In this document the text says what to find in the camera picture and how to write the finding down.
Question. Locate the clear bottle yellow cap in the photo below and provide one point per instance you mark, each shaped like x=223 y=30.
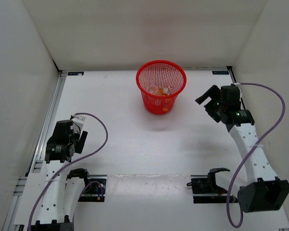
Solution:
x=167 y=88

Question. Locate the blue label left corner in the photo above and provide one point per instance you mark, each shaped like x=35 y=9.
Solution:
x=75 y=73

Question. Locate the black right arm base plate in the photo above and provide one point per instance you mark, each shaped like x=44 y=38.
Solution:
x=205 y=190

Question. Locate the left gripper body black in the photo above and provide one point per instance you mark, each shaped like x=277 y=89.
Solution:
x=74 y=137

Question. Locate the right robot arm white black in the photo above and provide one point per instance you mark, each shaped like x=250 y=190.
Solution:
x=264 y=190

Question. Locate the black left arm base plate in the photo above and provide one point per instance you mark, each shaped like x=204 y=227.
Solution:
x=95 y=192

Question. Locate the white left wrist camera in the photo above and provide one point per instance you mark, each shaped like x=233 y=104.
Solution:
x=78 y=121

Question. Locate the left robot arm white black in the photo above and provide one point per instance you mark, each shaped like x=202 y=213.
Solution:
x=55 y=206

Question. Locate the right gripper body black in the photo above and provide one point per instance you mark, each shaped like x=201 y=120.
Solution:
x=214 y=109

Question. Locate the aluminium frame rail left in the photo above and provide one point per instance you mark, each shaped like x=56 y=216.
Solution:
x=32 y=147

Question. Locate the red mesh plastic bin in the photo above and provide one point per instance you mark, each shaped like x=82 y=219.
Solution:
x=160 y=82

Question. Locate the blue label corner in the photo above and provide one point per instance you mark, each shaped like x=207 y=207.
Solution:
x=75 y=73
x=220 y=72

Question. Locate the blue label right corner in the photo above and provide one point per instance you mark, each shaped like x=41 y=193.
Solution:
x=220 y=72

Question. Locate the orange juice bottle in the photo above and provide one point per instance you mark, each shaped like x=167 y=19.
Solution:
x=164 y=92

